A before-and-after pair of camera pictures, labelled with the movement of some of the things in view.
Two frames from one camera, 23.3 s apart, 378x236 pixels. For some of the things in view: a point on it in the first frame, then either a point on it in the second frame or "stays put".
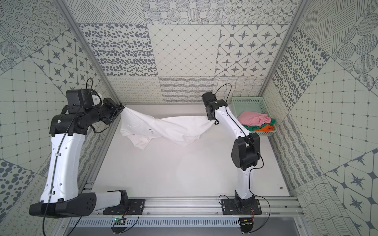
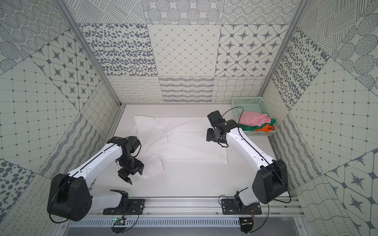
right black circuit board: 246,224 stays put
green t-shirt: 253,128 stays put
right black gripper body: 210,117 → 211,135
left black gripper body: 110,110 → 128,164
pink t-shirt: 253,119 stays put
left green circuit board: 119,221 stays put
